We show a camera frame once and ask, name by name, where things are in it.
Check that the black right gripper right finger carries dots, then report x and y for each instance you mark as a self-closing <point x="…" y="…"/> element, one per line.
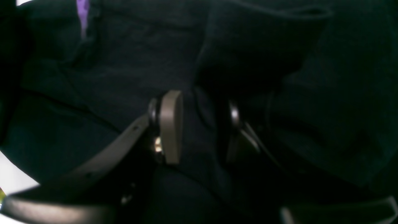
<point x="286" y="189"/>

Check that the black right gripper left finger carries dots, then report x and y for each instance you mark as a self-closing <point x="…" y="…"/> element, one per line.
<point x="113" y="182"/>

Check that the black T-shirt with emoji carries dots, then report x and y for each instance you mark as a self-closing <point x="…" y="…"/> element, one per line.
<point x="321" y="75"/>

